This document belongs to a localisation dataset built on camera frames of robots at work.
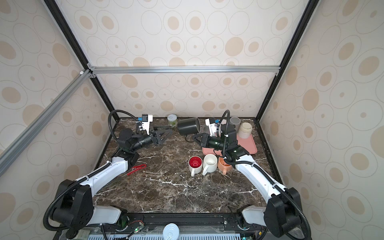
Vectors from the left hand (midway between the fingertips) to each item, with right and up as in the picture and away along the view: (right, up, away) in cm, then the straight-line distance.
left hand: (172, 130), depth 69 cm
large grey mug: (+38, +7, +33) cm, 51 cm away
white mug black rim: (+11, -21, +23) cm, 33 cm away
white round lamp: (0, -46, -2) cm, 46 cm away
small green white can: (-7, +8, +44) cm, 45 cm away
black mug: (+7, +2, +5) cm, 9 cm away
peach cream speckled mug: (+27, -20, +16) cm, 37 cm away
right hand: (+10, -4, +4) cm, 11 cm away
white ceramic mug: (+20, -20, +23) cm, 37 cm away
